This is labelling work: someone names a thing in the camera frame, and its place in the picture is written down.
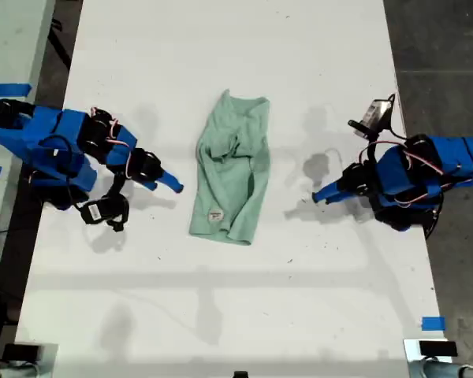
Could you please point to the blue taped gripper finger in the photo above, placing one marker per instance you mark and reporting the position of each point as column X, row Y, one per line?
column 172, row 182
column 336, row 197
column 328, row 190
column 151, row 185

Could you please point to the pale green T-shirt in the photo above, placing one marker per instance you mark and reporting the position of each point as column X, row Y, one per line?
column 228, row 185

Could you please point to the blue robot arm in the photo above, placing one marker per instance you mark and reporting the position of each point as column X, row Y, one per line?
column 51, row 145
column 433, row 165

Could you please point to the long blue tape strip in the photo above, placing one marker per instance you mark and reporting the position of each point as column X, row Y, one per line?
column 6, row 90

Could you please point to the square blue tape piece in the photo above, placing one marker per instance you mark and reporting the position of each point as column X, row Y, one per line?
column 433, row 323

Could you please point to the small black box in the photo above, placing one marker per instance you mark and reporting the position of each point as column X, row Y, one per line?
column 437, row 348
column 21, row 352

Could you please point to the pale side table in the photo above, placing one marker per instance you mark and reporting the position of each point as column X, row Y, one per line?
column 8, row 39

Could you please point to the grey metal pipe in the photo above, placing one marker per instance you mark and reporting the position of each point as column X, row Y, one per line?
column 449, row 371
column 8, row 372

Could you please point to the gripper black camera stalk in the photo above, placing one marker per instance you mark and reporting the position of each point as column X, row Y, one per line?
column 116, row 187
column 369, row 149

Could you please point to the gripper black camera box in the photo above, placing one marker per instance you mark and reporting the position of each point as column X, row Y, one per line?
column 374, row 116
column 96, row 210

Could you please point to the black table frame strut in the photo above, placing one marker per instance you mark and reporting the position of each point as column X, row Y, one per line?
column 61, row 43

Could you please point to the small black mount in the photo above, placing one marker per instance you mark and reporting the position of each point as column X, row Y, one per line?
column 240, row 374

